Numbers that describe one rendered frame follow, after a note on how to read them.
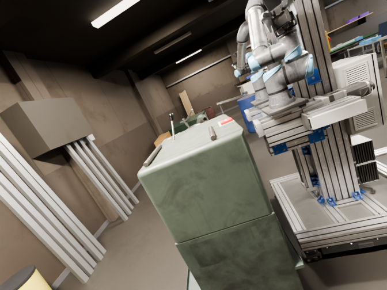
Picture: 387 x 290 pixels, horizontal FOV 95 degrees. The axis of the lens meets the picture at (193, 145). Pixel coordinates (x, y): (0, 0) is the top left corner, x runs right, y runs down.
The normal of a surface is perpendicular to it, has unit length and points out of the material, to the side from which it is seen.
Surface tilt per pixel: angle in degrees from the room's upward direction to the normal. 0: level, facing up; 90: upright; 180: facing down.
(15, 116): 90
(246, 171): 90
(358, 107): 90
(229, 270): 90
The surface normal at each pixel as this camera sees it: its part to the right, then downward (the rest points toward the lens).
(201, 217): -0.05, 0.29
